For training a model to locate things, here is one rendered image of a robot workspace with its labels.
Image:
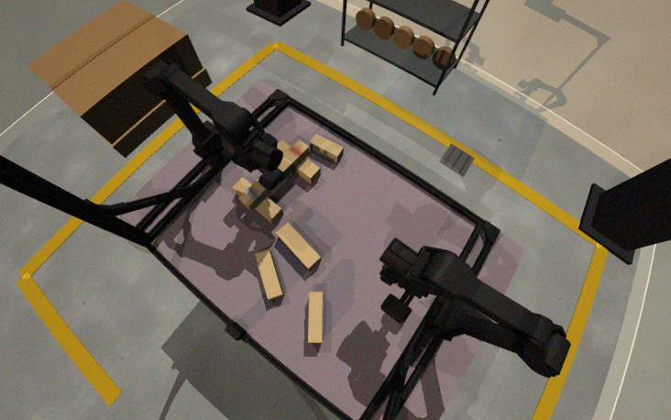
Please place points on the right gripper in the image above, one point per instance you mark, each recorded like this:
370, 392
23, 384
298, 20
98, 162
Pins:
397, 308

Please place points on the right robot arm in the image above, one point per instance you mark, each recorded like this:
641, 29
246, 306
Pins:
448, 275

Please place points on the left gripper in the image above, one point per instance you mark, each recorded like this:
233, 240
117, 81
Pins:
268, 179

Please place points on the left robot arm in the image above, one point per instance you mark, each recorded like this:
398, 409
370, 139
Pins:
231, 121

